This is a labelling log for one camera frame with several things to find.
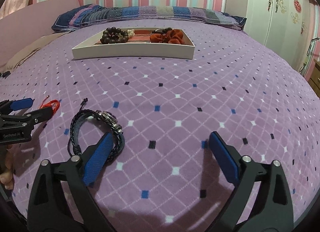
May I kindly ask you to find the red string charm bracelet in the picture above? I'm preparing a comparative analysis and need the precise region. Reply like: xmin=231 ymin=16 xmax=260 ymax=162
xmin=39 ymin=95 xmax=61 ymax=112

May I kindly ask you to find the black braided leather watch bracelet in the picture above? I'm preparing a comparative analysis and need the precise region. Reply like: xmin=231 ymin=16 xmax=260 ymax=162
xmin=68 ymin=98 xmax=125 ymax=164

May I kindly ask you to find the brown wooden bead bracelet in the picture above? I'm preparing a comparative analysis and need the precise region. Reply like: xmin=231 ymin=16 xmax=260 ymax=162
xmin=100 ymin=27 xmax=130 ymax=45

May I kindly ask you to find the white shallow jewelry tray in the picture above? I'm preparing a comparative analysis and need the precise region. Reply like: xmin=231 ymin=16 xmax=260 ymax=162
xmin=72 ymin=27 xmax=195 ymax=60

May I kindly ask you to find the person's left hand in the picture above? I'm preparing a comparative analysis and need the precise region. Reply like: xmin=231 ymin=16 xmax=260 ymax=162
xmin=1 ymin=145 xmax=14 ymax=190

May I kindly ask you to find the small black object on bed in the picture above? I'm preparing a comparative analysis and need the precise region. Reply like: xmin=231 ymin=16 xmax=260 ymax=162
xmin=0 ymin=71 xmax=11 ymax=79

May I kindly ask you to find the beige folded cloth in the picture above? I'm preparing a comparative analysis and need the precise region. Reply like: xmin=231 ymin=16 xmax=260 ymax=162
xmin=1 ymin=31 xmax=69 ymax=73

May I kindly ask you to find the pink bed headboard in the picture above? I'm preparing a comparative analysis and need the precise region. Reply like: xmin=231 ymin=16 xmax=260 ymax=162
xmin=0 ymin=0 xmax=80 ymax=66

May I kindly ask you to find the purple diamond pattern bedspread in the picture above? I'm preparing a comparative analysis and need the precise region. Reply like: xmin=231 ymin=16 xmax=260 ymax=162
xmin=1 ymin=20 xmax=319 ymax=231

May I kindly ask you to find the blue purple patchwork pillow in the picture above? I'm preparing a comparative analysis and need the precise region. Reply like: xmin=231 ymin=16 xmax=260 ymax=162
xmin=52 ymin=4 xmax=247 ymax=32

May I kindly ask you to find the wooden nightstand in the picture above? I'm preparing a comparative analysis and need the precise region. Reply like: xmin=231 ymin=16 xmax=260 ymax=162
xmin=308 ymin=59 xmax=320 ymax=97

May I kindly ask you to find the cream patterned scrunchie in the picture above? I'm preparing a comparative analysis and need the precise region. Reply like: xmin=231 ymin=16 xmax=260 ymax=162
xmin=127 ymin=29 xmax=135 ymax=38

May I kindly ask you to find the silver bangle with black tie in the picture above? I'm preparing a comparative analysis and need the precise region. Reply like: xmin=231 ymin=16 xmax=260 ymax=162
xmin=152 ymin=27 xmax=172 ymax=35

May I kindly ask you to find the rust orange fabric scrunchie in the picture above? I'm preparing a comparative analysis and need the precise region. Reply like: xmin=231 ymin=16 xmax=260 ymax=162
xmin=150 ymin=29 xmax=185 ymax=45

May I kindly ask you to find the white wardrobe with decals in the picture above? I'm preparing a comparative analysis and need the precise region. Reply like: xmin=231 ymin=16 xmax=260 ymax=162
xmin=243 ymin=0 xmax=316 ymax=53

